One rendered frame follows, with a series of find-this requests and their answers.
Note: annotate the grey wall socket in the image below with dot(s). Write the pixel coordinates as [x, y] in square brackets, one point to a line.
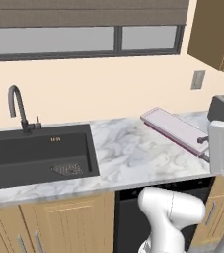
[198, 79]

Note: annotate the light wood cupboard door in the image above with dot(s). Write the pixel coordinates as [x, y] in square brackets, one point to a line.
[74, 224]
[222, 204]
[1, 234]

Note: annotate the dark grey toaster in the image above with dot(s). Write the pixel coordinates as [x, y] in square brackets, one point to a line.
[222, 107]

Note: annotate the dark grey tap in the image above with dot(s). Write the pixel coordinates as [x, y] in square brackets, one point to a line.
[16, 102]

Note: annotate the black dishwasher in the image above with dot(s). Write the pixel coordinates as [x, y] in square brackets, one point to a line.
[128, 224]

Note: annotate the dark framed window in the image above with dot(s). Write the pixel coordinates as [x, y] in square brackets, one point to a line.
[51, 41]

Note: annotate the sink drain grate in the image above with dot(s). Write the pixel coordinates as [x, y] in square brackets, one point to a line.
[67, 169]

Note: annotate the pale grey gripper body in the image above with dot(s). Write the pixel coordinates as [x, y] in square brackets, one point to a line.
[219, 148]

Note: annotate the black sink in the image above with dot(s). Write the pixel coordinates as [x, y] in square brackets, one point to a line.
[34, 154]

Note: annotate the pink white ice cube tray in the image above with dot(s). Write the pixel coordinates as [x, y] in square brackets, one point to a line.
[176, 128]

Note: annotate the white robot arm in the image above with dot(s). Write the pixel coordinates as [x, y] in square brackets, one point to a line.
[169, 210]

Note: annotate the brown window blind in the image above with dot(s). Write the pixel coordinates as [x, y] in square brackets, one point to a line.
[84, 11]

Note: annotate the brown wall cupboard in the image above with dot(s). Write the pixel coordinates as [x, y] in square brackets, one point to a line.
[212, 29]

